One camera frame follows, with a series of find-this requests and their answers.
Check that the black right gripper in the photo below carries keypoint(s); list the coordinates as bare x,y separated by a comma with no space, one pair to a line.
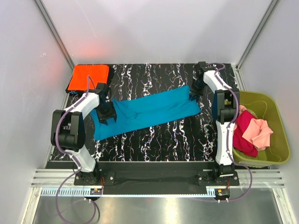
194,92

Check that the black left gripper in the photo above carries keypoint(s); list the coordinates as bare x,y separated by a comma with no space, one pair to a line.
111,113

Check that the blue t shirt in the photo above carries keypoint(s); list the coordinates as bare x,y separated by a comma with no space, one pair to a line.
151,110

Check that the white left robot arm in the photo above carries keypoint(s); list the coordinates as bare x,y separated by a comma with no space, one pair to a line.
68,130

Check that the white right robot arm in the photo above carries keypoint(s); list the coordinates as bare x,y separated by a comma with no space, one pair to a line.
225,110

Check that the folded orange t shirt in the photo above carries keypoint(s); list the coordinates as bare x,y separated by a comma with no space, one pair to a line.
87,74

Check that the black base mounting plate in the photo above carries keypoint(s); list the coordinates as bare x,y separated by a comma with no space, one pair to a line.
154,189

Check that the olive green plastic bin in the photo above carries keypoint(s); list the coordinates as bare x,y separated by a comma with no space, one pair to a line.
264,107

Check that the pink t shirt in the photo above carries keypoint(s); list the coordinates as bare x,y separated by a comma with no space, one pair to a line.
251,135

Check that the aluminium frame rail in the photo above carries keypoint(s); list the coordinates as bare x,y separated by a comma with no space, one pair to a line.
260,177

